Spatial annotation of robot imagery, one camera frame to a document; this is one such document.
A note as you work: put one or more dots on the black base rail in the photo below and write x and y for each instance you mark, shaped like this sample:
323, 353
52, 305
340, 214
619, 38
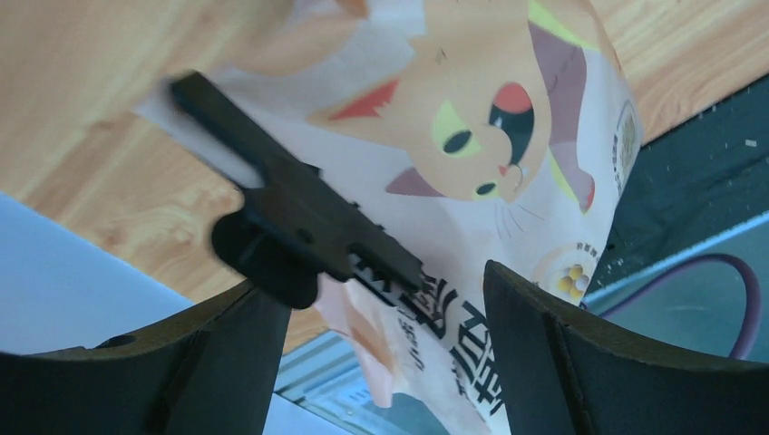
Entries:
705, 176

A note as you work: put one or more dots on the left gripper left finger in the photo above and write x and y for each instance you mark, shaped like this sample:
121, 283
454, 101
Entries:
209, 369

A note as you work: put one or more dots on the black bag clip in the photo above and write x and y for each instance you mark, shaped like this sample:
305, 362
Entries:
294, 227

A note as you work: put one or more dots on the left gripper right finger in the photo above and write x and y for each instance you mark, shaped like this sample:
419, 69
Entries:
563, 370

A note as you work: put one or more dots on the pink cat litter bag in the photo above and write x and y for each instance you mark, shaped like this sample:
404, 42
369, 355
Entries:
471, 131

